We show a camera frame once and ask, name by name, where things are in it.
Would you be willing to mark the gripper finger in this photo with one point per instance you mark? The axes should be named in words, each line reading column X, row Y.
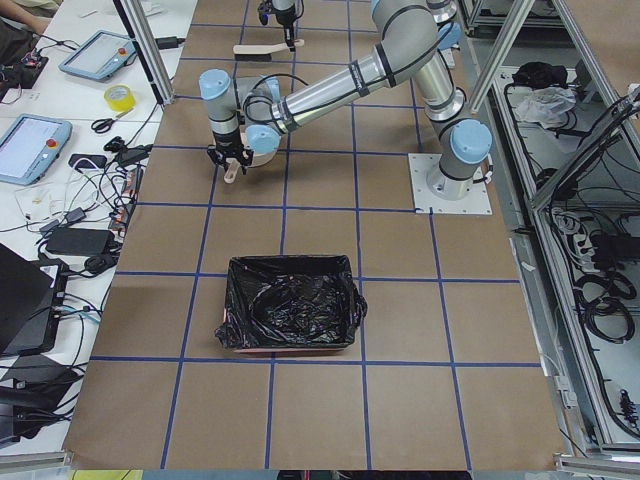
column 217, row 157
column 245, row 164

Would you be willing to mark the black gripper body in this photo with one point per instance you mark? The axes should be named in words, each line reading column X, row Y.
column 226, row 142
column 285, row 16

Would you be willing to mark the beige hand brush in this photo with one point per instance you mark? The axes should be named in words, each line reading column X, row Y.
column 263, row 53

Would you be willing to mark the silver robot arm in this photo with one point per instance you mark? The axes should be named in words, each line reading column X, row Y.
column 249, row 115
column 285, row 4

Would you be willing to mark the black lined trash bin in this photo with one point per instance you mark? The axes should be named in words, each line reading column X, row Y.
column 290, row 303

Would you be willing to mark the yellow tape roll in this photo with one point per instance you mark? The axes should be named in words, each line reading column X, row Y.
column 119, row 98

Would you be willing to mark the far teach pendant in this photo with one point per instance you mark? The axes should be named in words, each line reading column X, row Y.
column 99, row 57

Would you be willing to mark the teach pendant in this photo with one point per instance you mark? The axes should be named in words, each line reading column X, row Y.
column 99, row 57
column 30, row 146

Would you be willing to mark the black power adapter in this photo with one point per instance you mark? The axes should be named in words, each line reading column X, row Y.
column 79, row 242

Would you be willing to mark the near teach pendant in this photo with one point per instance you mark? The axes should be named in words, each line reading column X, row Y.
column 30, row 146

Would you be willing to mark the black laptop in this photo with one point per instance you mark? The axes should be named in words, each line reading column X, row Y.
column 31, row 296

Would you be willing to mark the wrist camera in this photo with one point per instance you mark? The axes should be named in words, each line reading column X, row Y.
column 264, row 10

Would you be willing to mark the black handled scissors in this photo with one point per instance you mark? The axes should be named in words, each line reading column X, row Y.
column 104, row 125

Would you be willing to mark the aluminium frame post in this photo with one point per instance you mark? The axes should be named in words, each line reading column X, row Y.
column 133, row 18

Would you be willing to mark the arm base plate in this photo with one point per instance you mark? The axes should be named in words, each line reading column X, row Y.
column 434, row 193

